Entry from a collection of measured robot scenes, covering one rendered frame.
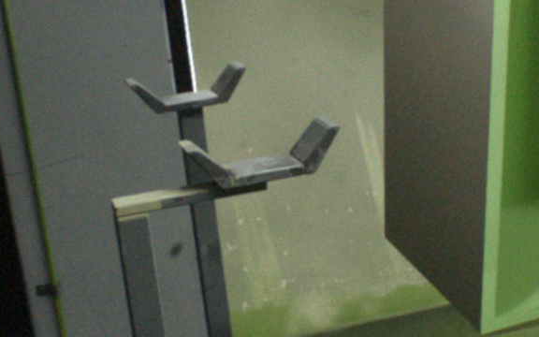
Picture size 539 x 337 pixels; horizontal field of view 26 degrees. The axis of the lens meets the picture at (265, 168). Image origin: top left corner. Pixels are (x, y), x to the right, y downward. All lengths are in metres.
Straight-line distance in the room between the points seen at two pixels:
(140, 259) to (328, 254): 2.19
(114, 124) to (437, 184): 0.89
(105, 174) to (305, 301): 1.61
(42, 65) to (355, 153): 1.79
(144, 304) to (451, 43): 1.27
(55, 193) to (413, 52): 0.91
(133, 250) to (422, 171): 1.42
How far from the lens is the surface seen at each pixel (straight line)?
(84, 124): 1.15
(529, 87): 2.22
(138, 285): 0.59
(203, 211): 0.80
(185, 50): 1.17
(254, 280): 2.72
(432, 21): 1.85
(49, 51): 1.14
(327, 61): 2.94
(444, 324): 2.82
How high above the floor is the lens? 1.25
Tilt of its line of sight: 15 degrees down
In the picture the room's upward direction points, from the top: 7 degrees counter-clockwise
